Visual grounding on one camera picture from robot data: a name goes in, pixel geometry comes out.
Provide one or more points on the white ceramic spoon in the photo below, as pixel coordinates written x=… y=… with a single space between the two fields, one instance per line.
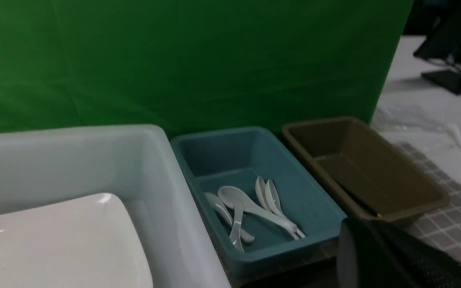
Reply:
x=235 y=234

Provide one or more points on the black chopsticks pair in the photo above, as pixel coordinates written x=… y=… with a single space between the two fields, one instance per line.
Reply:
x=365 y=206

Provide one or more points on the white square rice plate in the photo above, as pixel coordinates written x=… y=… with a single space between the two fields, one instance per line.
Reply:
x=88 y=242

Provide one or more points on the white spoon centre long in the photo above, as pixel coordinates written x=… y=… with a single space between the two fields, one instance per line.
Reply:
x=232 y=197

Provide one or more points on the white spoon back right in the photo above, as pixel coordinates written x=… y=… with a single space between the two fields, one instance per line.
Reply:
x=260 y=186

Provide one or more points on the white spoon front right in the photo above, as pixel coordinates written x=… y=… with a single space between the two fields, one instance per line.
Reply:
x=273 y=200

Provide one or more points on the white spoon far left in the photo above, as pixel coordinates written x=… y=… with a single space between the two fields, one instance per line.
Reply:
x=219 y=207

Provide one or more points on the teal plastic bin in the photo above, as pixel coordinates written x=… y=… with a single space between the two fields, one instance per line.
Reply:
x=236 y=157

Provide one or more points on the green backdrop cloth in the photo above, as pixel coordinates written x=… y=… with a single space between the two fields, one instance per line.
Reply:
x=193 y=65

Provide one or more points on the brown plastic bin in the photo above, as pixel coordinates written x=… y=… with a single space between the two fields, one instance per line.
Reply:
x=349 y=151

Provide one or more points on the black serving tray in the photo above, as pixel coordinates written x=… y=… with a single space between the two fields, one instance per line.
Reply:
x=373 y=254

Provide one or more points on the large white plastic bin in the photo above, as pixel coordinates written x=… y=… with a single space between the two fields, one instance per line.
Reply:
x=134 y=162

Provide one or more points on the clear plastic wrap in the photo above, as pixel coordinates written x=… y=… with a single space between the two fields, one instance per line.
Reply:
x=412 y=118

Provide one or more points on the grey checked tablecloth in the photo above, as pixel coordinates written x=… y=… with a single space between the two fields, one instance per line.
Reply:
x=440 y=228

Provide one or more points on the black monitor stand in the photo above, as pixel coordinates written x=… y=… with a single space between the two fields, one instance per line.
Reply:
x=444 y=44

